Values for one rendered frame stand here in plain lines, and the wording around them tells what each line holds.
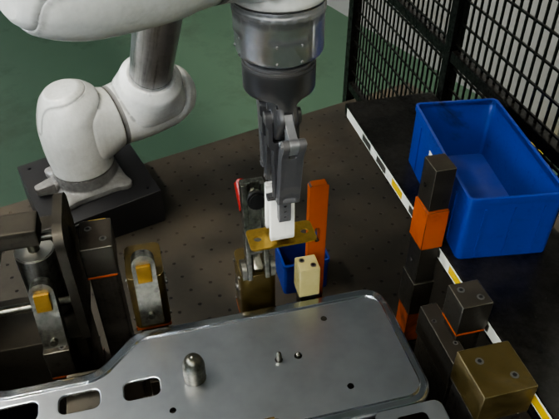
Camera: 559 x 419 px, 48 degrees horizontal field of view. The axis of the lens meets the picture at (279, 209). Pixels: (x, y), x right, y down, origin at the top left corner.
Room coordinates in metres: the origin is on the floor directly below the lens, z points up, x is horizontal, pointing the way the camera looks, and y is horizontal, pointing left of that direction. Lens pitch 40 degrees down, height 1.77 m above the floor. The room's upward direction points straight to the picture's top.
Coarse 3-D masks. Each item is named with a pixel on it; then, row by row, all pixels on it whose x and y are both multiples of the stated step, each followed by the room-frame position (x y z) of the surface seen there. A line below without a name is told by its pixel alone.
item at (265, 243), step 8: (296, 224) 0.60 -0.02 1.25; (304, 224) 0.60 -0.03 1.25; (248, 232) 0.59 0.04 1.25; (256, 232) 0.59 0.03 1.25; (264, 232) 0.59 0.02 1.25; (296, 232) 0.59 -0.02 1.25; (312, 232) 0.59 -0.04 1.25; (248, 240) 0.57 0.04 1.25; (264, 240) 0.57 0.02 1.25; (280, 240) 0.57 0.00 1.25; (288, 240) 0.57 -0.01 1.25; (296, 240) 0.57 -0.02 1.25; (304, 240) 0.57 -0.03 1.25; (312, 240) 0.57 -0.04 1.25; (256, 248) 0.56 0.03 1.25; (264, 248) 0.56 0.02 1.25; (272, 248) 0.56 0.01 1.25
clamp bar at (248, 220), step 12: (240, 180) 0.74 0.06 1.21; (252, 180) 0.74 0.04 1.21; (240, 192) 0.73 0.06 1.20; (252, 192) 0.71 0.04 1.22; (264, 192) 0.73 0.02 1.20; (240, 204) 0.73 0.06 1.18; (252, 204) 0.70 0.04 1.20; (264, 204) 0.70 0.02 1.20; (252, 216) 0.73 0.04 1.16; (264, 216) 0.72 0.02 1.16; (252, 228) 0.73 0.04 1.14; (252, 252) 0.72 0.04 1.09; (264, 252) 0.71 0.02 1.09; (264, 264) 0.71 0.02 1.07; (252, 276) 0.70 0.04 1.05
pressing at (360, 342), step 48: (144, 336) 0.62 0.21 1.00; (192, 336) 0.62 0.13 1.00; (240, 336) 0.62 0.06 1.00; (288, 336) 0.62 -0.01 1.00; (336, 336) 0.62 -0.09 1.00; (384, 336) 0.62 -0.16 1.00; (48, 384) 0.53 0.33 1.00; (96, 384) 0.54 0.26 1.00; (240, 384) 0.54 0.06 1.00; (288, 384) 0.54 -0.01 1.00; (336, 384) 0.54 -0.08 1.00; (384, 384) 0.54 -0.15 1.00
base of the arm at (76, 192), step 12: (48, 168) 1.33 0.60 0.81; (120, 168) 1.32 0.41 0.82; (48, 180) 1.25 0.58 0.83; (60, 180) 1.23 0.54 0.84; (96, 180) 1.23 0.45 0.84; (108, 180) 1.25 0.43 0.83; (120, 180) 1.27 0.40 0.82; (48, 192) 1.23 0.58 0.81; (72, 192) 1.22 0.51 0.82; (84, 192) 1.22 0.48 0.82; (96, 192) 1.23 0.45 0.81; (108, 192) 1.24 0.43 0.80; (72, 204) 1.19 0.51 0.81
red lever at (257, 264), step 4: (236, 180) 0.83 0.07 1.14; (236, 184) 0.82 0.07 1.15; (236, 188) 0.82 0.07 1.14; (236, 192) 0.81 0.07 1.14; (236, 196) 0.81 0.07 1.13; (240, 212) 0.79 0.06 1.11; (252, 256) 0.72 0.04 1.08; (256, 256) 0.72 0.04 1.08; (260, 256) 0.73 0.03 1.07; (252, 260) 0.72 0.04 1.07; (256, 260) 0.72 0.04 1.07; (260, 260) 0.72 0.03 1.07; (252, 264) 0.71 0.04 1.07; (256, 264) 0.71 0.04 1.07; (260, 264) 0.71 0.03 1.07; (252, 268) 0.71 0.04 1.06; (256, 268) 0.71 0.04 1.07; (260, 268) 0.71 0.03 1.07
